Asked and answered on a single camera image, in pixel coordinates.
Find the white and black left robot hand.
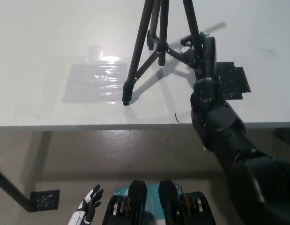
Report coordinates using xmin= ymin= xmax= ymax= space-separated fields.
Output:
xmin=67 ymin=184 xmax=104 ymax=225

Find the bronze and black camera tripod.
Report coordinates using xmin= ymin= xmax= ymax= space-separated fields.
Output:
xmin=122 ymin=0 xmax=206 ymax=106

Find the black and teal robot torso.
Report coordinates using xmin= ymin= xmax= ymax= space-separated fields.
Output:
xmin=102 ymin=180 xmax=217 ymax=225

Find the black tape patch on floor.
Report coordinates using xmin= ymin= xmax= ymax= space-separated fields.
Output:
xmin=30 ymin=189 xmax=60 ymax=210

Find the clear plastic sheet on table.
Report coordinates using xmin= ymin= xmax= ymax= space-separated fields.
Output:
xmin=62 ymin=44 xmax=136 ymax=104

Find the black tape patch on table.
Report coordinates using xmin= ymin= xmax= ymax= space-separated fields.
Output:
xmin=215 ymin=61 xmax=252 ymax=101

